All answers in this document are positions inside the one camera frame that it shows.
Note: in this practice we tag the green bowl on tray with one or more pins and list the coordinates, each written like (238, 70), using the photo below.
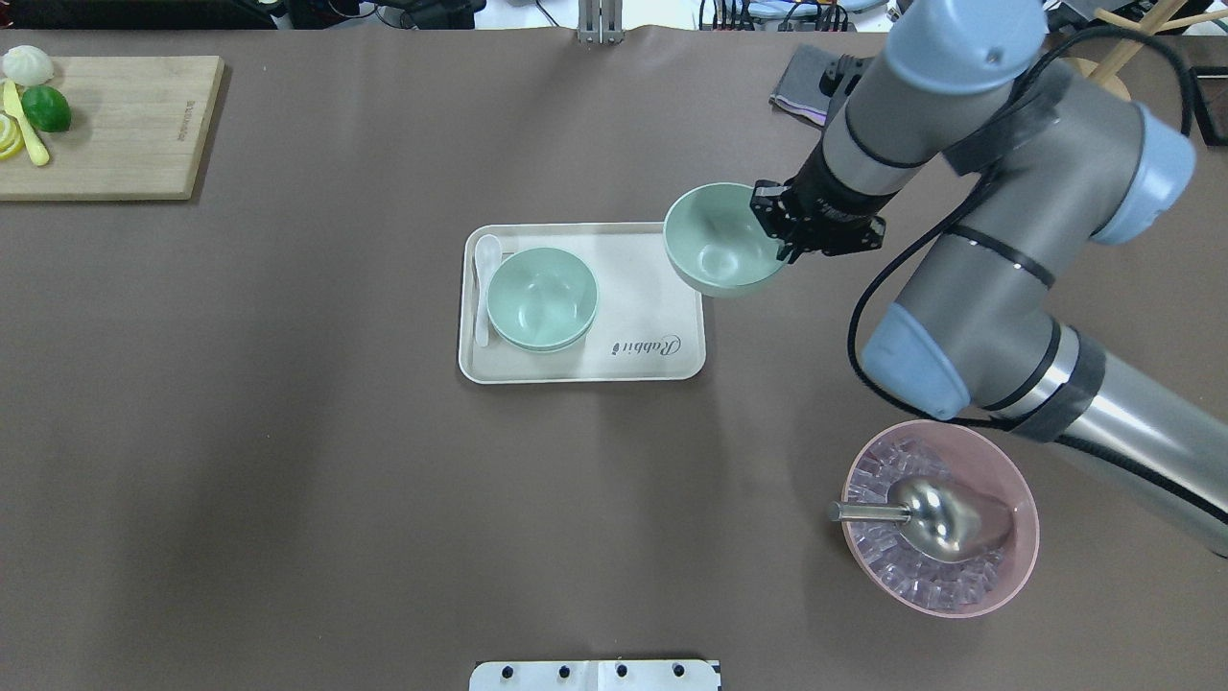
(517, 341)

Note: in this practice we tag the white ceramic spoon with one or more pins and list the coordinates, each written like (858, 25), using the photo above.
(488, 255)

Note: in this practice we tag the wooden cutting board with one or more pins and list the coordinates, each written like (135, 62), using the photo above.
(140, 125)

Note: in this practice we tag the white pillar base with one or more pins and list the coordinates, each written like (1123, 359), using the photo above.
(664, 673)

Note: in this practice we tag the wooden cup stand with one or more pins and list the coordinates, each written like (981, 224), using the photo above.
(1154, 19)

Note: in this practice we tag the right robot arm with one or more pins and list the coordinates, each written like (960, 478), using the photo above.
(1088, 142)

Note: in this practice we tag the pink bowl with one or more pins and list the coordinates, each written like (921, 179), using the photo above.
(964, 589)

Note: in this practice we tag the lemon slice left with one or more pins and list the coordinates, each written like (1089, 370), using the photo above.
(12, 140)

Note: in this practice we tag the grey folded cloth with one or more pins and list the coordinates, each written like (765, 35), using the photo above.
(798, 91)

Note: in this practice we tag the metal scoop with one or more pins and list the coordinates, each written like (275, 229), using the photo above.
(940, 518)

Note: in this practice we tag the green lime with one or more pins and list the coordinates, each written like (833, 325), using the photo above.
(46, 108)

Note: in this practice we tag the yellow plastic knife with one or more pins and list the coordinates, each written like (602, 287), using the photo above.
(34, 146)

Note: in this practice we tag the cream serving tray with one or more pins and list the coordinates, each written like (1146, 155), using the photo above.
(649, 323)

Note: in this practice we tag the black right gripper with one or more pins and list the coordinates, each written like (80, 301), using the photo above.
(833, 203)

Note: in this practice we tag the white garlic toy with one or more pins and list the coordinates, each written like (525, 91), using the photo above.
(28, 65)

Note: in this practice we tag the green bowl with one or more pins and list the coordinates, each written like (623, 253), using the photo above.
(543, 294)
(715, 243)
(517, 341)

